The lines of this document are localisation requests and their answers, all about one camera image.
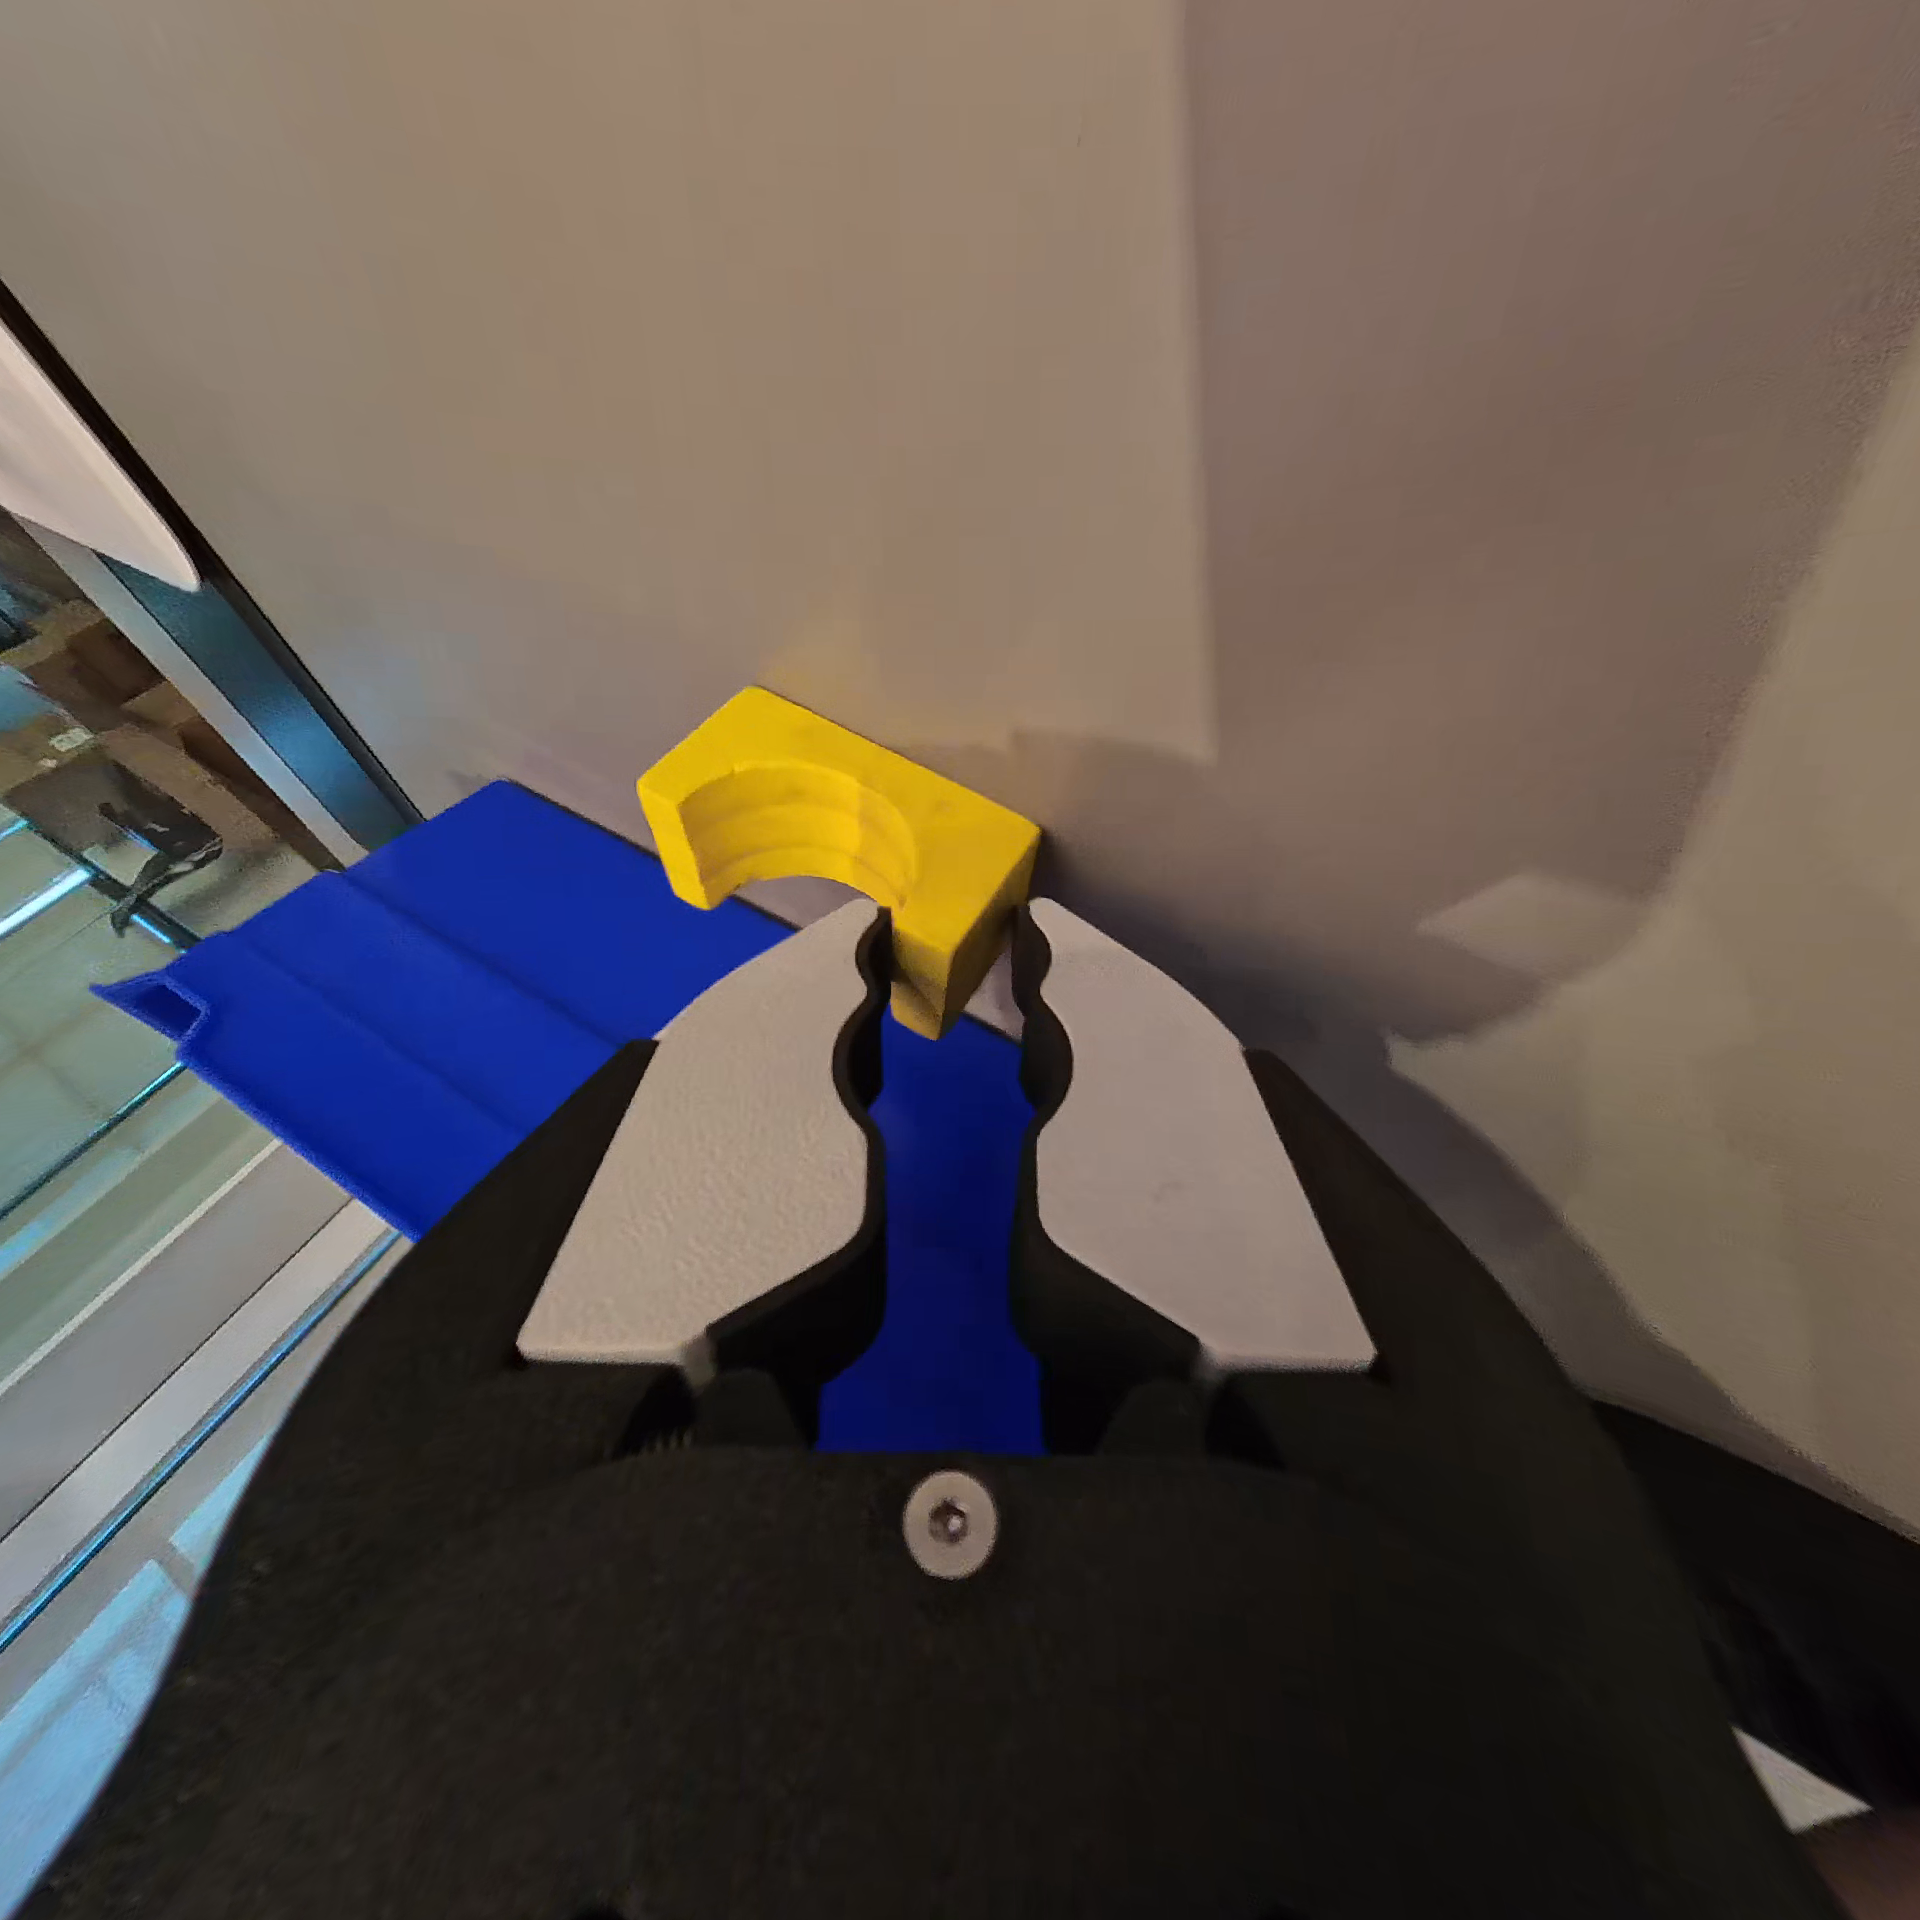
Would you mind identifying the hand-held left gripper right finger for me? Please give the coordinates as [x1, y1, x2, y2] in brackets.
[1006, 897, 1383, 1376]

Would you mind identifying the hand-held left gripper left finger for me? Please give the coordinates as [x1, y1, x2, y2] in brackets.
[516, 901, 896, 1376]

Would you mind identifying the blue plastic bin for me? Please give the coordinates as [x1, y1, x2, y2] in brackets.
[92, 782, 1052, 1464]

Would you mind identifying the yellow arch block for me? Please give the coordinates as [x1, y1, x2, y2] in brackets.
[632, 689, 1047, 1048]

